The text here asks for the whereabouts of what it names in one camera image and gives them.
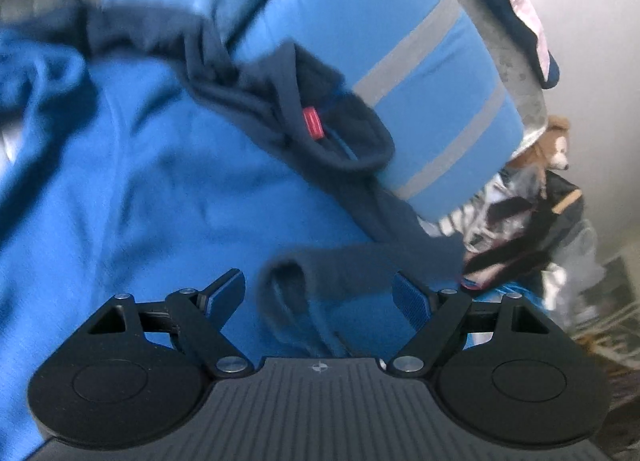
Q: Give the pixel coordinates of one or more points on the pink garment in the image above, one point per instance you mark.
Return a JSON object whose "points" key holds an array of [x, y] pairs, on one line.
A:
{"points": [[525, 16]]}

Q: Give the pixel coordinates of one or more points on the blue fleece jacket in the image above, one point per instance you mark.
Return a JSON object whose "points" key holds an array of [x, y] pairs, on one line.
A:
{"points": [[150, 181]]}

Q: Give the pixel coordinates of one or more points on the black bag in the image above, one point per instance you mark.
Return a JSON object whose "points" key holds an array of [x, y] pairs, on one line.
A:
{"points": [[530, 236]]}

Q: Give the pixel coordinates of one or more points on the blue grey-striped pillow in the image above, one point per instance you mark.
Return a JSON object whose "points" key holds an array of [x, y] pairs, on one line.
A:
{"points": [[380, 31]]}

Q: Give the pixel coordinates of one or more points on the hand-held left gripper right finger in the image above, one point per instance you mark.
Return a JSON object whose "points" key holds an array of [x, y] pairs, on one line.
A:
{"points": [[412, 303]]}

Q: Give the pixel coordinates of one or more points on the clear plastic bag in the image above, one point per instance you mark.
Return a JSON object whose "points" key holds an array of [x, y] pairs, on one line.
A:
{"points": [[580, 266]]}

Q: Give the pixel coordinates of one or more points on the cluttered shelf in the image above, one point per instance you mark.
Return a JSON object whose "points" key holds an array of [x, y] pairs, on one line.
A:
{"points": [[615, 291]]}

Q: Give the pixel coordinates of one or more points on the wooden tag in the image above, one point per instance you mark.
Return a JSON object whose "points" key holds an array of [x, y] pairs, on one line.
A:
{"points": [[567, 202]]}

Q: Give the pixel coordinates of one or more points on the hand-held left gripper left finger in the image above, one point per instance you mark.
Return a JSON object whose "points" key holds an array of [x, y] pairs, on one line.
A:
{"points": [[225, 296]]}

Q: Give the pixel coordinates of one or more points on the brown plush toy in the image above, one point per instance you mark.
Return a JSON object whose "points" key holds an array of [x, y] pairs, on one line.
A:
{"points": [[542, 146]]}

